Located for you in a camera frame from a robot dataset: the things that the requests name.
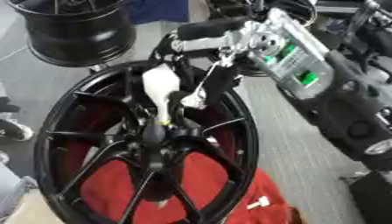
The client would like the white tag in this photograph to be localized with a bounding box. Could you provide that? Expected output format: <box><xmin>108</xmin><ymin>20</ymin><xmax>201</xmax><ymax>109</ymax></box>
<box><xmin>246</xmin><ymin>196</ymin><xmax>271</xmax><ymax>211</ymax></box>

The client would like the black wheel rim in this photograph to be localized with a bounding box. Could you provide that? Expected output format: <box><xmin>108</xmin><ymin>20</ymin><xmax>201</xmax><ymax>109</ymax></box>
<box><xmin>4</xmin><ymin>0</ymin><xmax>138</xmax><ymax>68</ymax></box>

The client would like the black box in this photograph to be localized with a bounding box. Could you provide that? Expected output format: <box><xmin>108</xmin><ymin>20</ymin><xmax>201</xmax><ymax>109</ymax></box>
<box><xmin>347</xmin><ymin>171</ymin><xmax>392</xmax><ymax>224</ymax></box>

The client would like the black spoked wheel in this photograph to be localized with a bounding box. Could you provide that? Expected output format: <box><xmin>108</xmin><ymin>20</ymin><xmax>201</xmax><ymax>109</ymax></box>
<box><xmin>31</xmin><ymin>59</ymin><xmax>261</xmax><ymax>224</ymax></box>

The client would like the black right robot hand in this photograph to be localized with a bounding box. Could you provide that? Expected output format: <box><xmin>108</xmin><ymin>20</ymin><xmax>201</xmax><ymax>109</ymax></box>
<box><xmin>148</xmin><ymin>17</ymin><xmax>288</xmax><ymax>130</ymax></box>

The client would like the person's shoe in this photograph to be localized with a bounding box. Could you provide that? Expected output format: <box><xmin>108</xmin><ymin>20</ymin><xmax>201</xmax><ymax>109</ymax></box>
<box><xmin>0</xmin><ymin>117</ymin><xmax>36</xmax><ymax>143</ymax></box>

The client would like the person's leg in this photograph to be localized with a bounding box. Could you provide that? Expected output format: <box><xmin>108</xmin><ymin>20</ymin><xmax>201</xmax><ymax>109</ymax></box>
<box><xmin>0</xmin><ymin>162</ymin><xmax>40</xmax><ymax>219</ymax></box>

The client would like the blue cloth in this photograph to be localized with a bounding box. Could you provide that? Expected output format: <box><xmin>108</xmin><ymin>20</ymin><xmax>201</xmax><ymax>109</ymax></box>
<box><xmin>123</xmin><ymin>0</ymin><xmax>192</xmax><ymax>25</ymax></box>

